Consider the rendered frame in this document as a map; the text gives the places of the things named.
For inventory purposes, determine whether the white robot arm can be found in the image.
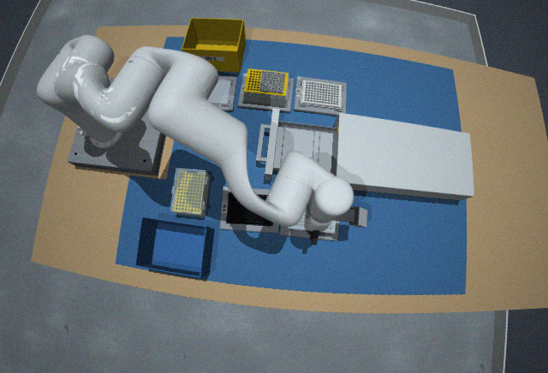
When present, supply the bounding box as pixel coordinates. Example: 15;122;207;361
37;35;367;228

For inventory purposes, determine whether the blue bench mat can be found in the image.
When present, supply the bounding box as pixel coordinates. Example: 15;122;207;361
116;39;467;295

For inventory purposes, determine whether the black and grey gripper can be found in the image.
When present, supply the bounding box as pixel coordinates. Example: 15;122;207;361
304;209;331;245

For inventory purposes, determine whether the blue open-top bin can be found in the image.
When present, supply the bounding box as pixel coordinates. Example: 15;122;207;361
135;216;215;277

